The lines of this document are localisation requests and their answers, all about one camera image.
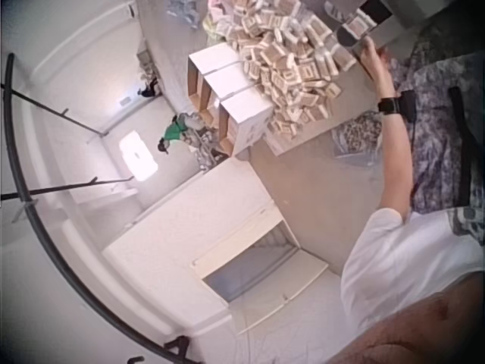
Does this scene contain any black curved pipe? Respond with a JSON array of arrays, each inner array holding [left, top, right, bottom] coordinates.
[[5, 52, 198, 364]]

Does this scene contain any clear bag of patterned items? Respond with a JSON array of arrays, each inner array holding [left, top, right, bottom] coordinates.
[[331, 115, 384, 168]]

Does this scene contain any black tool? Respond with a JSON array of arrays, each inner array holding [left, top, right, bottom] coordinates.
[[336, 28, 367, 58]]

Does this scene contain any pile of small beige boxes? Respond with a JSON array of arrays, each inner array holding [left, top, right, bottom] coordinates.
[[204, 0, 361, 136]]

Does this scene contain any white cardboard carton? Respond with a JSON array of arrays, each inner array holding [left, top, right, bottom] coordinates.
[[186, 41, 243, 115], [216, 86, 274, 157], [199, 62, 262, 130]]

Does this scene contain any black object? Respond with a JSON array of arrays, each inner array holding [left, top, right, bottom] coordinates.
[[358, 0, 392, 24]]

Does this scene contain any black rod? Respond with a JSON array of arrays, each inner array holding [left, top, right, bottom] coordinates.
[[0, 175, 136, 201], [0, 83, 111, 136]]

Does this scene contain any black wrist band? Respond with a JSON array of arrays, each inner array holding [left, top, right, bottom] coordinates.
[[377, 89, 418, 123]]

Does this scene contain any heap of blue white bags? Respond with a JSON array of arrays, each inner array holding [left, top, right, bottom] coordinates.
[[165, 0, 208, 30]]

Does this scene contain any small windowed beige box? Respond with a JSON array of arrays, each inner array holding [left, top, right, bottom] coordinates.
[[343, 9, 379, 39]]

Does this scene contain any cluttered rack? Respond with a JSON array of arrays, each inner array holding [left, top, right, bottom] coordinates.
[[183, 113, 232, 174]]

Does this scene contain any person's left hand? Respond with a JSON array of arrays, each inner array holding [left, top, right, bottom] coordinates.
[[358, 38, 399, 102]]

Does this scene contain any black strap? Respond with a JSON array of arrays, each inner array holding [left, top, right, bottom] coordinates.
[[448, 86, 483, 208]]

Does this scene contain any white desk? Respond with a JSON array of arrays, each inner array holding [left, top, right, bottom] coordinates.
[[101, 162, 330, 337]]

